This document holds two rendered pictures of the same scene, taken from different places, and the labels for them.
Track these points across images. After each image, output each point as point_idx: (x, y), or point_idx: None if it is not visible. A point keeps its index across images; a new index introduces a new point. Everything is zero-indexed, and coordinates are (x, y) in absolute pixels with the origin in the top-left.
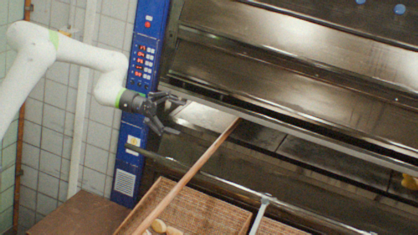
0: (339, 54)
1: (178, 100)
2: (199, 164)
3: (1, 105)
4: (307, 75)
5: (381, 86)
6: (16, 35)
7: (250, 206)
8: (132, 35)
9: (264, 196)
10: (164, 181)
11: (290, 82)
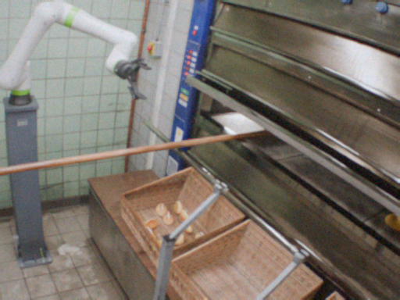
0: (327, 55)
1: (148, 66)
2: (180, 143)
3: (16, 47)
4: (301, 76)
5: (364, 91)
6: None
7: None
8: None
9: (216, 184)
10: None
11: (289, 85)
